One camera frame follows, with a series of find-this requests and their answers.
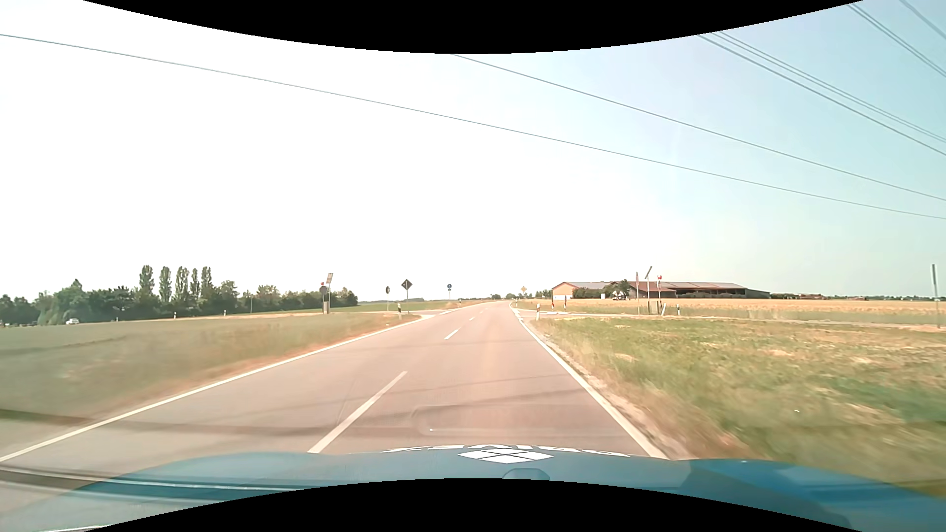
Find grey asphalt road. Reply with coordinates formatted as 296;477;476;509
0;300;670;532

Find road markings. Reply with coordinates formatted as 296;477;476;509
0;301;670;465

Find long farm building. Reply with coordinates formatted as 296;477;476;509
551;281;771;300

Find car's own bonnet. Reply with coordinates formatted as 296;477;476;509
68;445;946;532

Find yellow grain field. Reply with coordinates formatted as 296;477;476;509
515;298;946;325

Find dry grass verge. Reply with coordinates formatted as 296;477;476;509
0;300;489;452
531;316;946;498

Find row of trees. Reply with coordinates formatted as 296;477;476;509
0;265;360;327

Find overhead wires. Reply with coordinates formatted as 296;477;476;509
0;0;946;221

